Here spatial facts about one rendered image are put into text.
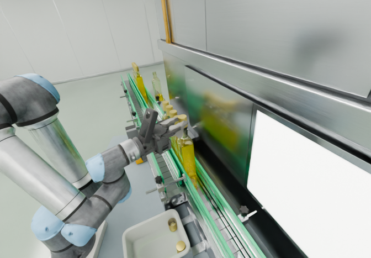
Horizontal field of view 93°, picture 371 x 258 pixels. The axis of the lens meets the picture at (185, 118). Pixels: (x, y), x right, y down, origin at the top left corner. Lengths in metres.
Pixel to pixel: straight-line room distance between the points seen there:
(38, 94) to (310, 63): 0.69
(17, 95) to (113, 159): 0.30
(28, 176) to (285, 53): 0.66
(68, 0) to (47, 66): 1.92
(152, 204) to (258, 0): 0.89
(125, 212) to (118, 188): 0.37
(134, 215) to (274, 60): 0.85
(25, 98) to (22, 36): 6.10
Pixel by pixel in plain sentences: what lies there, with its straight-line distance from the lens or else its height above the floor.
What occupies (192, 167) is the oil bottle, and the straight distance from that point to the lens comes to 0.83.
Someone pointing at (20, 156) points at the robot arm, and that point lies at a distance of 0.60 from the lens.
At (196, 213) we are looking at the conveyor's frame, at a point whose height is 0.88.
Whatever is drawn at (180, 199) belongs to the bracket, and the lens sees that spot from 0.84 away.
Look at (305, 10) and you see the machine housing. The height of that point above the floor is 1.52.
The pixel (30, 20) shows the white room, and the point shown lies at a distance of 6.65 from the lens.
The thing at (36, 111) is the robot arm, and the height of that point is 1.33.
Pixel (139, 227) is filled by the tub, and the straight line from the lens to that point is 0.84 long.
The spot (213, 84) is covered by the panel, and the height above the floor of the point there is 1.31.
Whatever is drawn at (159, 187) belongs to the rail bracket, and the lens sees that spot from 0.74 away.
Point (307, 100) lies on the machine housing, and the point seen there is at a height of 1.37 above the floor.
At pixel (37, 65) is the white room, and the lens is 6.80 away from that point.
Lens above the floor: 1.54
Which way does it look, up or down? 31 degrees down
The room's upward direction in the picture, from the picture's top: 6 degrees counter-clockwise
